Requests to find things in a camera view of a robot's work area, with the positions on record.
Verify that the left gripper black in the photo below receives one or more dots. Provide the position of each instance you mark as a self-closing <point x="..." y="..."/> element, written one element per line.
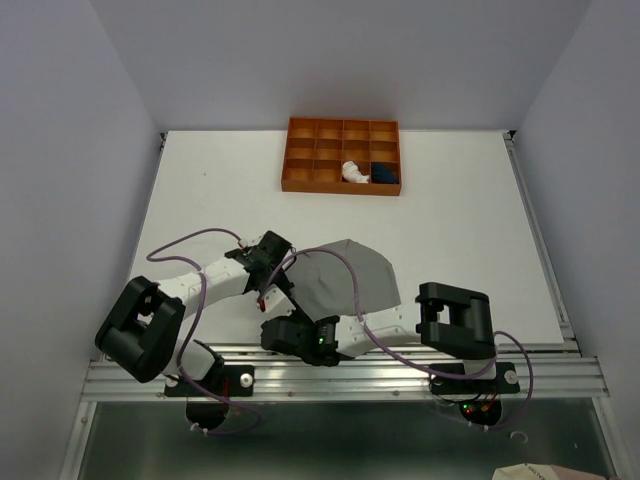
<point x="283" y="279"/>

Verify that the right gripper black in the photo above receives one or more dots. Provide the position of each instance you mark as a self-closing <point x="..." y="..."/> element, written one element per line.
<point x="298" y="313"/>

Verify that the white pink grey underwear pile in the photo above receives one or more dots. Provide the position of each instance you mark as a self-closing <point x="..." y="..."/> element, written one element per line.
<point x="352" y="174"/>

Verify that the navy blue underwear white trim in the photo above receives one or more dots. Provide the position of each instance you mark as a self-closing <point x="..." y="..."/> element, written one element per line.
<point x="381" y="173"/>

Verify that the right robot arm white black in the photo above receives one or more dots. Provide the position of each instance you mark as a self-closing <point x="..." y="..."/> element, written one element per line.
<point x="452" y="320"/>

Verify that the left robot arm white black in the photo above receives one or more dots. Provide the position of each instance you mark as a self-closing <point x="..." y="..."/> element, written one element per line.
<point x="141" y="333"/>

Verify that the orange compartment tray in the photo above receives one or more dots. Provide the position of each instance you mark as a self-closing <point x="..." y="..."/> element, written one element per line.
<point x="316" y="148"/>

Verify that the white pink bag corner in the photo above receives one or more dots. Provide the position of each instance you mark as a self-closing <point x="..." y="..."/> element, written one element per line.
<point x="528" y="471"/>

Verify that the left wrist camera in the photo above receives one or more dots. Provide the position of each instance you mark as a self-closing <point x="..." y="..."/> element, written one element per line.
<point x="248" y="246"/>

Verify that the aluminium rail frame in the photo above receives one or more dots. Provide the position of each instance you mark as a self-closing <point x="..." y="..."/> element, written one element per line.
<point x="375" y="417"/>

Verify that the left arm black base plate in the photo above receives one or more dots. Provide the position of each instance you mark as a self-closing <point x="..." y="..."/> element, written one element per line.
<point x="224" y="381"/>

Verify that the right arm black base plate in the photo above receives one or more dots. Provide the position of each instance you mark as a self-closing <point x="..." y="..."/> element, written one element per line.
<point x="503" y="381"/>

